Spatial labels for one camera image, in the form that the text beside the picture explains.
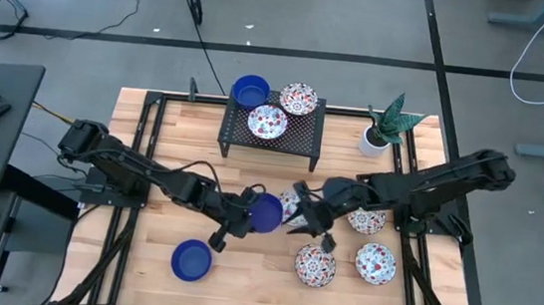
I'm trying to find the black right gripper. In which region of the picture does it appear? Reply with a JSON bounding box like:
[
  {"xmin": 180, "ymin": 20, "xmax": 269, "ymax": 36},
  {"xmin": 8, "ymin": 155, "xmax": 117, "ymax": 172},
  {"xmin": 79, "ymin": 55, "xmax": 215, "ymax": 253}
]
[{"xmin": 285, "ymin": 172, "xmax": 356, "ymax": 242}]

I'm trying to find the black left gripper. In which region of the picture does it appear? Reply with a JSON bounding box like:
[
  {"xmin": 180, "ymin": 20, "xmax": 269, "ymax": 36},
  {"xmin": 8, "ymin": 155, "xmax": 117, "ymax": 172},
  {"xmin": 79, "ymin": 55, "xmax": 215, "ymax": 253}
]
[{"xmin": 213, "ymin": 185, "xmax": 262, "ymax": 240}]

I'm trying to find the red bowl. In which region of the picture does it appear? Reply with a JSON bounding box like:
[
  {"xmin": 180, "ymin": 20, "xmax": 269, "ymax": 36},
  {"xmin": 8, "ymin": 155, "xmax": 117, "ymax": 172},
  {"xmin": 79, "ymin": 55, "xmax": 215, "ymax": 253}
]
[
  {"xmin": 275, "ymin": 187, "xmax": 314, "ymax": 230},
  {"xmin": 245, "ymin": 103, "xmax": 290, "ymax": 143},
  {"xmin": 345, "ymin": 205, "xmax": 389, "ymax": 237},
  {"xmin": 353, "ymin": 240, "xmax": 401, "ymax": 287}
]

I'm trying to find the blue mini bowl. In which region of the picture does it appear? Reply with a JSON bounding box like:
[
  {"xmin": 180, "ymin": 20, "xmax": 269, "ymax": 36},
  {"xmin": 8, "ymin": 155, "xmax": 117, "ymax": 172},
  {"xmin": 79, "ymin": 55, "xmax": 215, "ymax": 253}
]
[
  {"xmin": 168, "ymin": 236, "xmax": 215, "ymax": 285},
  {"xmin": 229, "ymin": 72, "xmax": 273, "ymax": 112},
  {"xmin": 246, "ymin": 190, "xmax": 287, "ymax": 236}
]

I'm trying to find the black bowl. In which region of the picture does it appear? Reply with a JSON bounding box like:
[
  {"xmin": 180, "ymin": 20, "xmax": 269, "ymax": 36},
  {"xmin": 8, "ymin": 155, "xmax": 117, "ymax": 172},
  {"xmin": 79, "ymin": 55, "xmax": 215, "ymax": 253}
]
[
  {"xmin": 277, "ymin": 80, "xmax": 321, "ymax": 119},
  {"xmin": 292, "ymin": 241, "xmax": 339, "ymax": 291}
]

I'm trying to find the black perforated metal rack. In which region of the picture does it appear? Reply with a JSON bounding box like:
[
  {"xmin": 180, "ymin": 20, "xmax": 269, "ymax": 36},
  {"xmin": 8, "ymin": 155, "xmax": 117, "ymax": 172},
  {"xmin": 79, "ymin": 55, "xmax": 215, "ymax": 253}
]
[{"xmin": 214, "ymin": 86, "xmax": 329, "ymax": 174}]

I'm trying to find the white plant pot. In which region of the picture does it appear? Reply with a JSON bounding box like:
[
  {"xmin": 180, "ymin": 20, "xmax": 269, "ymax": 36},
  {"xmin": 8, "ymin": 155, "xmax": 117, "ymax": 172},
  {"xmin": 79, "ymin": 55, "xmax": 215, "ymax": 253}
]
[{"xmin": 357, "ymin": 123, "xmax": 394, "ymax": 159}]

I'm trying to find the green snake plant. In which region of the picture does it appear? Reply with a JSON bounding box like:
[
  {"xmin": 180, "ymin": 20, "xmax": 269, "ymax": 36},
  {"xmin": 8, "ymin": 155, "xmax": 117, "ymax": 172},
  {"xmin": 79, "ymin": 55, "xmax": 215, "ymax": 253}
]
[{"xmin": 363, "ymin": 89, "xmax": 429, "ymax": 150}]

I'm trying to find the black aluminium table frame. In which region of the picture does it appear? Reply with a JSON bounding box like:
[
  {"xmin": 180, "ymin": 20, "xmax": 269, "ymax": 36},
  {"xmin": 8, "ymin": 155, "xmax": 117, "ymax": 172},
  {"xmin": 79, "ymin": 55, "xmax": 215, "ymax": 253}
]
[{"xmin": 49, "ymin": 80, "xmax": 496, "ymax": 305}]

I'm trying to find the black frame bracket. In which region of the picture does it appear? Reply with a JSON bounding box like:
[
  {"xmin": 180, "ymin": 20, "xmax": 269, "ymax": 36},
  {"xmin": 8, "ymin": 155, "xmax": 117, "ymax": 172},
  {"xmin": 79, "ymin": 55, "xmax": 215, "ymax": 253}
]
[{"xmin": 187, "ymin": 77, "xmax": 201, "ymax": 103}]

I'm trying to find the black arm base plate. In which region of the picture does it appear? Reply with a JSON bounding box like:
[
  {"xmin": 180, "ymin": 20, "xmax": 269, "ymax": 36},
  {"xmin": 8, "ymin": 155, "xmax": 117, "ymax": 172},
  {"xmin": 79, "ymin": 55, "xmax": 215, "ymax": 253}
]
[
  {"xmin": 77, "ymin": 163, "xmax": 154, "ymax": 210},
  {"xmin": 391, "ymin": 193, "xmax": 473, "ymax": 241}
]

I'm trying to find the yellow cable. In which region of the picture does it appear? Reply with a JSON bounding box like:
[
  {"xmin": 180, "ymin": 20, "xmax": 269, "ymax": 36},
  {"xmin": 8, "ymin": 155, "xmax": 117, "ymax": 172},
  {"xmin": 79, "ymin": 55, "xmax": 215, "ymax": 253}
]
[{"xmin": 28, "ymin": 101, "xmax": 91, "ymax": 134}]

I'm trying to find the black cable with clamp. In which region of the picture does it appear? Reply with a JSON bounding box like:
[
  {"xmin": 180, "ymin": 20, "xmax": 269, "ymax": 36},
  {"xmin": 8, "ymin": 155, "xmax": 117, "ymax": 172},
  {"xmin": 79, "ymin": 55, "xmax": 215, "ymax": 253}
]
[{"xmin": 160, "ymin": 0, "xmax": 238, "ymax": 99}]

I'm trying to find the thin black cable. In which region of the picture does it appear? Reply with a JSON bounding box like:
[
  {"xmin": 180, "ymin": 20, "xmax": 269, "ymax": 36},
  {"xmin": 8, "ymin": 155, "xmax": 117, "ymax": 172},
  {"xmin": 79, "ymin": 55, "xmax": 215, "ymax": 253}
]
[{"xmin": 17, "ymin": 131, "xmax": 84, "ymax": 175}]

